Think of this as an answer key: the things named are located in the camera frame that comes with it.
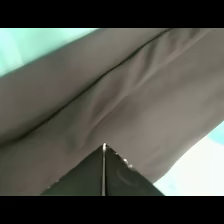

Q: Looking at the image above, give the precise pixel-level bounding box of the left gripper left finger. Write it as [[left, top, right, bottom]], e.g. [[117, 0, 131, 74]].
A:
[[40, 143, 105, 197]]

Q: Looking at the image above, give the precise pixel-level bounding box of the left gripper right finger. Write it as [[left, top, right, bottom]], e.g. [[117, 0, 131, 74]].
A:
[[104, 143, 165, 197]]

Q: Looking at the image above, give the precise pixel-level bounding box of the black garment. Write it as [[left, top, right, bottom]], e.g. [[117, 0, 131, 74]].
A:
[[0, 28, 224, 197]]

